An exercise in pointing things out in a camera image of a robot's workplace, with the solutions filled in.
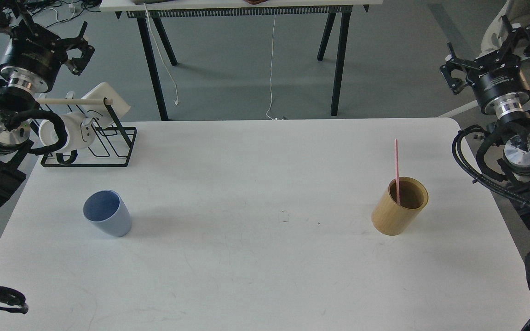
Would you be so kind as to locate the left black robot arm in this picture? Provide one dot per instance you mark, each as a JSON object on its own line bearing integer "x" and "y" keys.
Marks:
{"x": 20, "y": 119}

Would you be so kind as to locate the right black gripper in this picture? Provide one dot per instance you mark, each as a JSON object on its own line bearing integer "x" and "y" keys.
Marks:
{"x": 500, "y": 88}

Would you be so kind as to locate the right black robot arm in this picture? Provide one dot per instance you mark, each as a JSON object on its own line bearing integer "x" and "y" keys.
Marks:
{"x": 497, "y": 156}

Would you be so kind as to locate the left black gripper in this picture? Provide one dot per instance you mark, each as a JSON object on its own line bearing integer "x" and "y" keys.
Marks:
{"x": 30, "y": 59}

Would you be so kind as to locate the bamboo cylinder holder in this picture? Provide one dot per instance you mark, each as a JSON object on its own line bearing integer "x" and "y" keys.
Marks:
{"x": 397, "y": 209}

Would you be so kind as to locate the blue plastic cup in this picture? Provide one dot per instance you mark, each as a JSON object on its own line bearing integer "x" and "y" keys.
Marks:
{"x": 107, "y": 211}

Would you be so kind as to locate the black wire dish rack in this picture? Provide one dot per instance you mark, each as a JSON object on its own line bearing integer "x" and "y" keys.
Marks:
{"x": 113, "y": 144}

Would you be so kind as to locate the white mug on rack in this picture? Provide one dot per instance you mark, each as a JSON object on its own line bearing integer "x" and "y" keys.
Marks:
{"x": 79, "y": 128}

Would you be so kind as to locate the background white table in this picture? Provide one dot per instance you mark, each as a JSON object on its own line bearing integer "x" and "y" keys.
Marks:
{"x": 149, "y": 14}

